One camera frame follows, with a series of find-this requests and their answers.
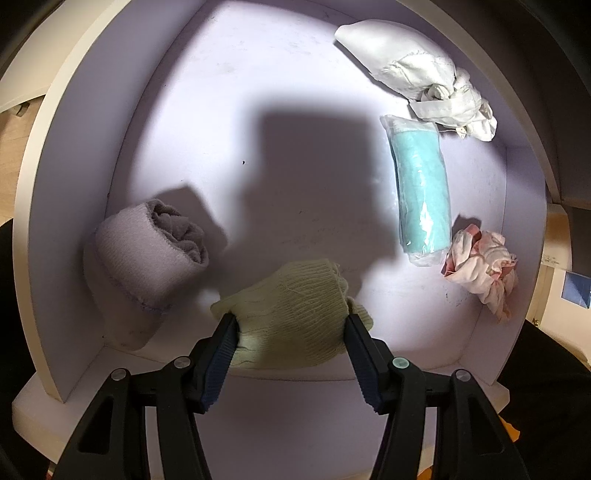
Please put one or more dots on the pale green knit sock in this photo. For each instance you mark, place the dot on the pale green knit sock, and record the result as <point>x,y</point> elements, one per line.
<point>293,318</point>

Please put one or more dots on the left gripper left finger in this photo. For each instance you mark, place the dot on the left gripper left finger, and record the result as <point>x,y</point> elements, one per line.
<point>216,359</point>

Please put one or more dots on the pink garment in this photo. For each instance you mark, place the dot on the pink garment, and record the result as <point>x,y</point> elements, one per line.
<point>479,261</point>

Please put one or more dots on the teal cloth in plastic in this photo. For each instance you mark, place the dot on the teal cloth in plastic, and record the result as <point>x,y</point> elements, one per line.
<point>425,222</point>

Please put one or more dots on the white crumpled cloth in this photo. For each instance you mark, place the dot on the white crumpled cloth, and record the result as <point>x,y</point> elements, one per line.
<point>414,66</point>

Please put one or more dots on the lavender sock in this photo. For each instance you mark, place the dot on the lavender sock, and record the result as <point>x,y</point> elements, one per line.
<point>136,264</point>

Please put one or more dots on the white bed drawer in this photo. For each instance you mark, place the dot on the white bed drawer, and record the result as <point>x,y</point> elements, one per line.
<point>248,118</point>

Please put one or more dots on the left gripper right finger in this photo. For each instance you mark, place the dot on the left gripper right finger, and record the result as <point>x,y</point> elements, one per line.
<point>370,367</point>

